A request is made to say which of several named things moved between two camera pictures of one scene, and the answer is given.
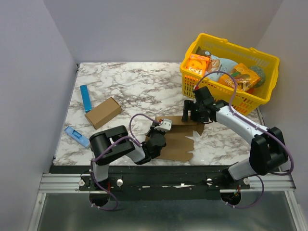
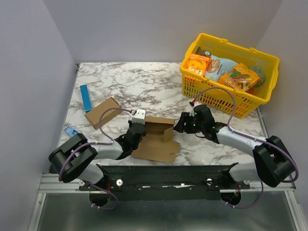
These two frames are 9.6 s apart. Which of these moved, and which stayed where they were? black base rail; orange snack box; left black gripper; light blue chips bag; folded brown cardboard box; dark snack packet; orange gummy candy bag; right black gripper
Moved: right black gripper; left black gripper
Stayed: folded brown cardboard box; black base rail; orange gummy candy bag; dark snack packet; light blue chips bag; orange snack box
